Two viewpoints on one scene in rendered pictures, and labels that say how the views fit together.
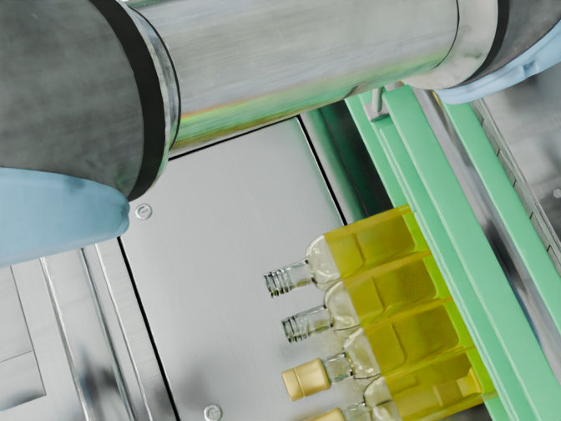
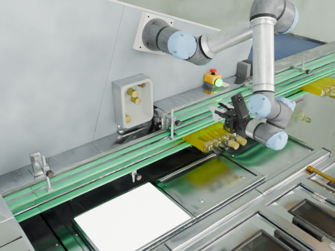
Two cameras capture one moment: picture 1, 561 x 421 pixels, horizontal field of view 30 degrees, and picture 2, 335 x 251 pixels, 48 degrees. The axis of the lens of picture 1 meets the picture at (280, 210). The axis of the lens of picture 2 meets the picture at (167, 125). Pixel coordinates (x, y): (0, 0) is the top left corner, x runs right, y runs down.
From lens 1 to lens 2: 1.84 m
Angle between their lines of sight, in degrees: 73
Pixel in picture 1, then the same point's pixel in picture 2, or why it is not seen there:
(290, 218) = (189, 176)
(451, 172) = (191, 112)
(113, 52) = not seen: hidden behind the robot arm
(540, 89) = (170, 103)
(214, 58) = not seen: hidden behind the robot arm
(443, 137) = (184, 114)
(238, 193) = (186, 185)
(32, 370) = (252, 217)
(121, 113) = not seen: hidden behind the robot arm
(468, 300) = (209, 119)
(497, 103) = (175, 106)
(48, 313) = (237, 215)
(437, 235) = (198, 124)
